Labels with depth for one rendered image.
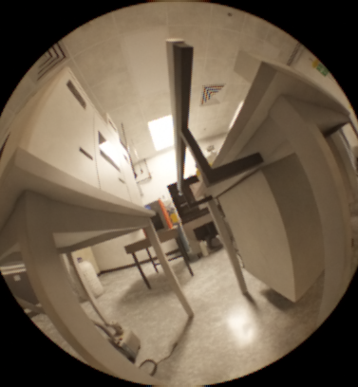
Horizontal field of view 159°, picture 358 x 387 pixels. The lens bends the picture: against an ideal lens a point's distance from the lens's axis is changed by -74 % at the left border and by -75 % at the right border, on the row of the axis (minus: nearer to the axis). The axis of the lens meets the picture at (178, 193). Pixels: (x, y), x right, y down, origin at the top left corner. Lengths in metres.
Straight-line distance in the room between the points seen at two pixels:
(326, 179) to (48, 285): 0.41
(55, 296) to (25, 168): 0.16
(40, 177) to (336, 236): 0.44
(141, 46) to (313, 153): 2.06
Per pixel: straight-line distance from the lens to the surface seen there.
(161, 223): 1.67
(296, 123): 0.24
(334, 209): 0.25
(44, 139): 0.33
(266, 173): 0.47
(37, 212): 0.23
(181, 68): 0.21
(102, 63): 2.09
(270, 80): 0.21
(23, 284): 2.64
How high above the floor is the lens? 0.77
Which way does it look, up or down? 11 degrees up
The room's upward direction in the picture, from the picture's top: 23 degrees counter-clockwise
